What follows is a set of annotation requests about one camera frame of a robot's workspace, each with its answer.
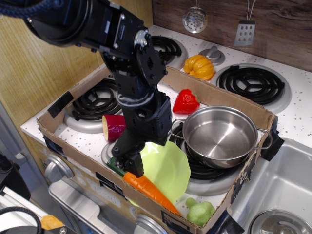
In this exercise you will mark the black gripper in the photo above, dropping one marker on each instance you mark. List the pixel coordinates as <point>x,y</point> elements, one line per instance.
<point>149,122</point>

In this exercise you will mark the orange toy carrot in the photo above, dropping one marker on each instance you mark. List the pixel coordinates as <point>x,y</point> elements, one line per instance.
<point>145,186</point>

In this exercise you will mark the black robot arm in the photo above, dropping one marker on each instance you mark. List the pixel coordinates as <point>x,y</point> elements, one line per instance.
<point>127,50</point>

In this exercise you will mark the light green plastic plate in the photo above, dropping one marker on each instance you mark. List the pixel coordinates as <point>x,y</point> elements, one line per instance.
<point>167,167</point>

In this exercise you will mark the front silver stove knob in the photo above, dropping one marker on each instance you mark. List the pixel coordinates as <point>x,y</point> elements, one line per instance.
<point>106,153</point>

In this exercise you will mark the silver stove knob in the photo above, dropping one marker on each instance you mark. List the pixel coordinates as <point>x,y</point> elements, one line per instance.
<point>215,56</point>
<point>106,153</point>

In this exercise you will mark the purple toy onion half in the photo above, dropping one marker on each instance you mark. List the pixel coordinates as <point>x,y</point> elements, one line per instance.
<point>113,126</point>

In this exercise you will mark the silver oven knob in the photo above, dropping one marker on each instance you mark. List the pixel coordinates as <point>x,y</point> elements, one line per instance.
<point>146,225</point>
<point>57,169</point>

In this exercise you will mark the front left black burner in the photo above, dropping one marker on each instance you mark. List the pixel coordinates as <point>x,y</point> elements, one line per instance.
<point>85,114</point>

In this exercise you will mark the black burner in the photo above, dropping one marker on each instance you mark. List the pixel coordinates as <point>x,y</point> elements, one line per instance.
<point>258,83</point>
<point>85,114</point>
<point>204,180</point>
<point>170,50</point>

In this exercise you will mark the silver oven front knob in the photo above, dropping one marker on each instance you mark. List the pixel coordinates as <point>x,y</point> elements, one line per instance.
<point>57,169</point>

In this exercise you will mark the front right black burner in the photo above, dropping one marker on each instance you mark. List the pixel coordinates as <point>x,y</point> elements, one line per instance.
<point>204,180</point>

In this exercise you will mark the red toy strawberry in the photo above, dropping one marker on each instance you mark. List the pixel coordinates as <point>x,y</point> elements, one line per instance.
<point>186,102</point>

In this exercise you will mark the green toy broccoli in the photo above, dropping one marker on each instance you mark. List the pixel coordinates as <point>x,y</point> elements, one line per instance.
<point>199,213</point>

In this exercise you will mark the stainless steel pot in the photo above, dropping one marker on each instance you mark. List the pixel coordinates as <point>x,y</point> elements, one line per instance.
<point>222,137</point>

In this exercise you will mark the orange object bottom left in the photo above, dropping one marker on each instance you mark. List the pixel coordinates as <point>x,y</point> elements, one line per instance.
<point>49,222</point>

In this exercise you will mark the brown cardboard fence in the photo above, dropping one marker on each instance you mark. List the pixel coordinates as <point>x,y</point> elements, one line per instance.
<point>208,94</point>

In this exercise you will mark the yellow toy pumpkin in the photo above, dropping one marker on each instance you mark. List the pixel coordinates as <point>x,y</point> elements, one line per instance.
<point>200,67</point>

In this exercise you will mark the back left black burner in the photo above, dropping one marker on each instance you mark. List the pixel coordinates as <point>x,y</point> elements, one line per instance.
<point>170,50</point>

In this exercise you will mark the back silver stove knob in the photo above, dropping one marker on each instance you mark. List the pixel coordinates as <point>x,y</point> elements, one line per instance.
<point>215,56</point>

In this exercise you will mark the back right black burner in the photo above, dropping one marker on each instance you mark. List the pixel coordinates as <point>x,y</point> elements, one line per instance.
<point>258,83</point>

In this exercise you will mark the stainless steel sink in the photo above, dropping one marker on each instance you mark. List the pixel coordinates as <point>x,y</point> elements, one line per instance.
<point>283,183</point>

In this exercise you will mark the silver sink drain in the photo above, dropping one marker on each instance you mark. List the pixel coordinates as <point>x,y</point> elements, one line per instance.
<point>278,222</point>

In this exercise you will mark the hanging metal strainer ladle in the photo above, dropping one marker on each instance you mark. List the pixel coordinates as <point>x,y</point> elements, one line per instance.
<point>195,19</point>

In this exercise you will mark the hanging metal slotted spatula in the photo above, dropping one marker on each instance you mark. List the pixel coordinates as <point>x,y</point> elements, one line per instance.
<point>245,29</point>

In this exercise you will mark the silver oven door handle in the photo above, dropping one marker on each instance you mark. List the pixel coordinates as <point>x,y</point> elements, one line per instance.
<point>78,205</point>

